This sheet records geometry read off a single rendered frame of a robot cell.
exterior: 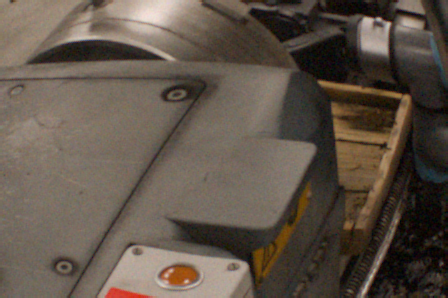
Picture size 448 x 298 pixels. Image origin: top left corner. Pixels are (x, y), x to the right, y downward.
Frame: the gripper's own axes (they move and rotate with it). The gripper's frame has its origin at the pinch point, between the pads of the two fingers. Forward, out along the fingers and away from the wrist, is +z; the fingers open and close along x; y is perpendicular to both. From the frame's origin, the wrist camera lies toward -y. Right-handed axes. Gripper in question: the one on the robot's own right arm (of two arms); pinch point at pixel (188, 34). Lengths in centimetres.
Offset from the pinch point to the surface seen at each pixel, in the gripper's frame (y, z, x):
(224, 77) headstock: -37.8, -20.9, 17.6
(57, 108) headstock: -42.9, -9.2, 17.6
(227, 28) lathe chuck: -20.2, -13.7, 12.1
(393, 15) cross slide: 34.4, -17.0, -10.8
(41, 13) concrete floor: 218, 174, -108
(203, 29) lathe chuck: -22.3, -12.5, 13.1
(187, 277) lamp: -59, -27, 18
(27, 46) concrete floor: 189, 163, -108
